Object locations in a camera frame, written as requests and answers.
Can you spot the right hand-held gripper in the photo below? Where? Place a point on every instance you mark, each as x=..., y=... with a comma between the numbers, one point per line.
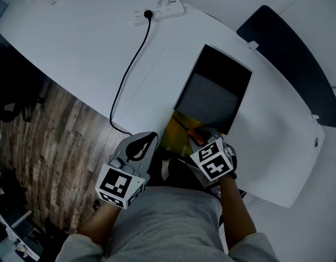
x=214, y=160

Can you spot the dark grey desk divider panel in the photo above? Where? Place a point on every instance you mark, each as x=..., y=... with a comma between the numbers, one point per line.
x=288, y=59

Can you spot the person's left forearm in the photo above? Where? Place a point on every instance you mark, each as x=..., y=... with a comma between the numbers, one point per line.
x=102, y=222

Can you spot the person's grey shirt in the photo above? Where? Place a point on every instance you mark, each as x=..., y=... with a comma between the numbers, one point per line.
x=165, y=222

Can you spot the black box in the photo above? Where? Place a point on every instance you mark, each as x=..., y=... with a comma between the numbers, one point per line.
x=211, y=100

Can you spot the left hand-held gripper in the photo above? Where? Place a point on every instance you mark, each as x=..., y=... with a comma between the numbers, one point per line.
x=119, y=183

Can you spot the black office chair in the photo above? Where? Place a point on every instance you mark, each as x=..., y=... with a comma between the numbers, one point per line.
x=15, y=86

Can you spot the white side table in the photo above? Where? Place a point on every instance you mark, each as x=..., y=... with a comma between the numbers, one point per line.
x=15, y=239

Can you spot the person's right forearm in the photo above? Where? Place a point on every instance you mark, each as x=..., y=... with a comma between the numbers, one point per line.
x=236, y=214

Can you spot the white divider bracket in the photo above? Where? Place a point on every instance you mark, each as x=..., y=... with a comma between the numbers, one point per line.
x=253, y=44
x=315, y=116

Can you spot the white power strip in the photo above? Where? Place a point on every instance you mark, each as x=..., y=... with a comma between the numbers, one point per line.
x=165, y=11

